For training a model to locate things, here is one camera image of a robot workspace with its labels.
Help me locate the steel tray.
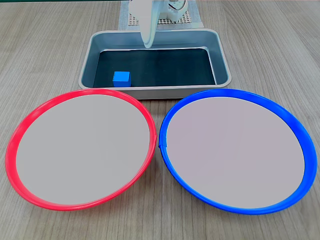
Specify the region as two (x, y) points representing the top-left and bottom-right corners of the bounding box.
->
(78, 28), (233, 100)

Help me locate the blue cube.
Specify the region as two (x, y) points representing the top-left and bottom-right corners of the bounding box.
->
(112, 71), (132, 88)

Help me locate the black tray mat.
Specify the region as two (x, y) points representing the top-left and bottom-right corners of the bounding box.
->
(92, 47), (217, 89)

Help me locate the blue-rimmed white plate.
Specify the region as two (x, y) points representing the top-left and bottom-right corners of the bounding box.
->
(158, 88), (315, 216)

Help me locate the red-rimmed white plate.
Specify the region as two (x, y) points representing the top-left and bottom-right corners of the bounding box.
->
(4, 87), (158, 212)

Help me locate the pale perforated base plate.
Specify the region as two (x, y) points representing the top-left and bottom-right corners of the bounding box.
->
(127, 9), (194, 26)

